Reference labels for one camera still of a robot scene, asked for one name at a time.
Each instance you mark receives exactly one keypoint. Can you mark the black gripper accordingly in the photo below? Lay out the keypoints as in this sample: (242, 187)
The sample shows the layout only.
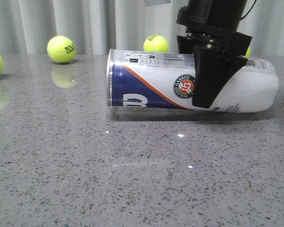
(211, 34)

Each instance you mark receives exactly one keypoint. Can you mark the white blue tennis ball can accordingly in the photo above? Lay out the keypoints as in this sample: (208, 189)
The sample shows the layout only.
(167, 80)

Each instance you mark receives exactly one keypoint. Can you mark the centre yellow tennis ball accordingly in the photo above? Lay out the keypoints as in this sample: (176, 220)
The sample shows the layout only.
(156, 43)

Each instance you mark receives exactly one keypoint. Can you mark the right yellow tennis ball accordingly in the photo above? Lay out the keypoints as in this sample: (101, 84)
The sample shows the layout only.
(248, 52)

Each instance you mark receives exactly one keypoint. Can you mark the yellow tennis ball Roland Garros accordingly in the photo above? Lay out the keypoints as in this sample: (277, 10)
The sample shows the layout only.
(61, 49)

